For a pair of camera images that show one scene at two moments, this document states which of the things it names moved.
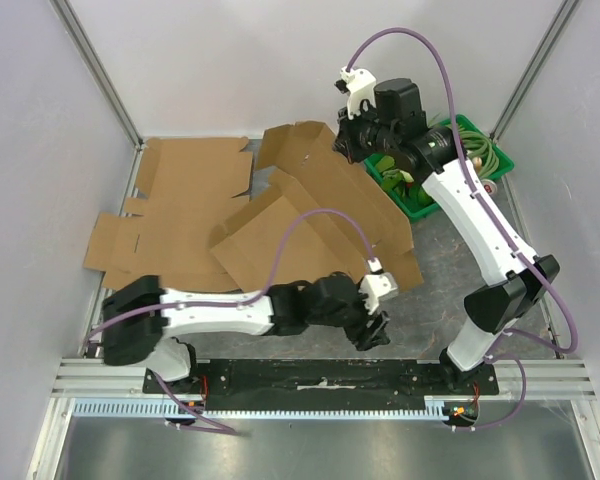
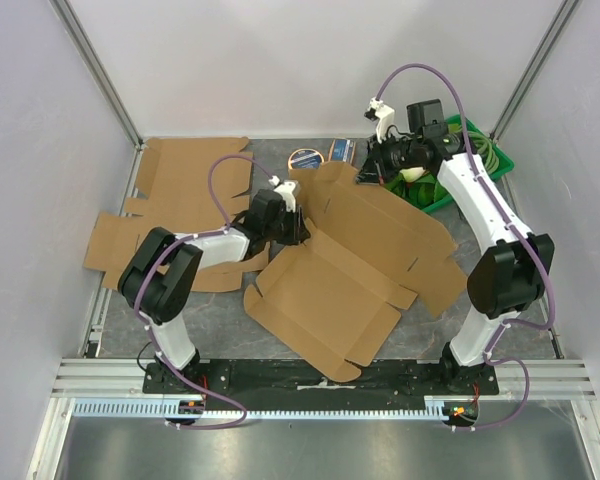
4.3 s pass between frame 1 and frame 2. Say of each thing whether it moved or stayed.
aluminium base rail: stayed
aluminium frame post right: stayed
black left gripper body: moved
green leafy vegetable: stayed
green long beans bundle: stayed
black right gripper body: moved
